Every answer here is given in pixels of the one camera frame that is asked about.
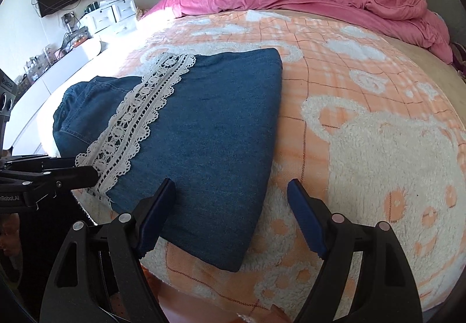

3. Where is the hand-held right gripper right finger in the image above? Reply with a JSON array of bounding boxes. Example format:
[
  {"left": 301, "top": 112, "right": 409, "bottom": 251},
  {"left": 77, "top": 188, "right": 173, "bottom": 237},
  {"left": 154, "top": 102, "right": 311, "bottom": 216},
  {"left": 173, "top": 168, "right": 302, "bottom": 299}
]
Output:
[{"left": 287, "top": 178, "right": 423, "bottom": 323}]

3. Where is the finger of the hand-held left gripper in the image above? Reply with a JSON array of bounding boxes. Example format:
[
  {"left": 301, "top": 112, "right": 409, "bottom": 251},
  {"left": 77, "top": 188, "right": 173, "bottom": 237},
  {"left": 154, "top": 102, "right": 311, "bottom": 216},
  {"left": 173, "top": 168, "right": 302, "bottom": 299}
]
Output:
[
  {"left": 0, "top": 166, "right": 99, "bottom": 205},
  {"left": 6, "top": 156, "right": 79, "bottom": 171}
]

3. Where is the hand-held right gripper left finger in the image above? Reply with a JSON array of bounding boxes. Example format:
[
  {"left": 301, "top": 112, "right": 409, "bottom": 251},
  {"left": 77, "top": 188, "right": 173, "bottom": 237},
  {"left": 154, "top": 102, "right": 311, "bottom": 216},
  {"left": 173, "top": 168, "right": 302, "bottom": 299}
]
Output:
[{"left": 39, "top": 178, "right": 177, "bottom": 323}]

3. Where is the blue denim pants lace trim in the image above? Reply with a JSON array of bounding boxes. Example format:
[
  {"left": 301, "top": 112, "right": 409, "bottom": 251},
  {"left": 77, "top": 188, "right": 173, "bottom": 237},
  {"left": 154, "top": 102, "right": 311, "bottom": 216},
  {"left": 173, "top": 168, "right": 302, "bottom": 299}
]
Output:
[{"left": 52, "top": 47, "right": 284, "bottom": 273}]

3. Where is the person's left hand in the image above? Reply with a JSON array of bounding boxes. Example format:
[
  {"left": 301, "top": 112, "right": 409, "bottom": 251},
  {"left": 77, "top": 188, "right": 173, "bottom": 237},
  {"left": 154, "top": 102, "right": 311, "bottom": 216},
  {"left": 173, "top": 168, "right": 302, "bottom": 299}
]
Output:
[{"left": 0, "top": 216, "right": 21, "bottom": 258}]

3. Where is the long white low cabinet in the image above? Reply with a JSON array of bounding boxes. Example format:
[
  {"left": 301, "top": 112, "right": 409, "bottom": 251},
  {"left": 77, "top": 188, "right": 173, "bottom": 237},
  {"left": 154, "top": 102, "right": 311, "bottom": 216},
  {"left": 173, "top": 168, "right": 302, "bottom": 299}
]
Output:
[{"left": 3, "top": 40, "right": 103, "bottom": 157}]

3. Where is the black electronic box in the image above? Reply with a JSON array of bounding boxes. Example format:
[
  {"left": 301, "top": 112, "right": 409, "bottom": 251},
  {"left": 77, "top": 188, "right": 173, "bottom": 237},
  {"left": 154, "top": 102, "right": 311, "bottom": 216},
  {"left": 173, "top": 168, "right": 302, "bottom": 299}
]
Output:
[{"left": 63, "top": 27, "right": 90, "bottom": 50}]

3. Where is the orange plaid bear blanket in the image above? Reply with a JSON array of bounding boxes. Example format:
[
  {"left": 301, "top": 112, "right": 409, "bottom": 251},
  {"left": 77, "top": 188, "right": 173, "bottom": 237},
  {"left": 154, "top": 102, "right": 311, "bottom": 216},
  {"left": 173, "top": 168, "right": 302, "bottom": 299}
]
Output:
[{"left": 75, "top": 10, "right": 466, "bottom": 323}]

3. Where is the white drawer cabinet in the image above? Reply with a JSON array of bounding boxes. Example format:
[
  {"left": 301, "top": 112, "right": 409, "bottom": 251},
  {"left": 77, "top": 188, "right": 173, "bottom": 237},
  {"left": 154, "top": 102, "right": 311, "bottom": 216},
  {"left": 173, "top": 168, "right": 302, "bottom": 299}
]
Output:
[{"left": 80, "top": 0, "right": 141, "bottom": 41}]

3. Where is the purple striped pillow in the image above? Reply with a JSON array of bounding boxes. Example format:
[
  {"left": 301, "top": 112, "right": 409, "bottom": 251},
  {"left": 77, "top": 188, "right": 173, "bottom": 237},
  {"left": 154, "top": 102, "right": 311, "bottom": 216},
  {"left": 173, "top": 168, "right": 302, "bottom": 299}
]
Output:
[{"left": 451, "top": 41, "right": 466, "bottom": 73}]

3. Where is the grey quilted headboard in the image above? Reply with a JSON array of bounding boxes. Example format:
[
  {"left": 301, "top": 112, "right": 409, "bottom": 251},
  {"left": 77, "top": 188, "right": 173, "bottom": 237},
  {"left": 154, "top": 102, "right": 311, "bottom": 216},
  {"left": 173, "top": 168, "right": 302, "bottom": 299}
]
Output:
[{"left": 415, "top": 0, "right": 466, "bottom": 47}]

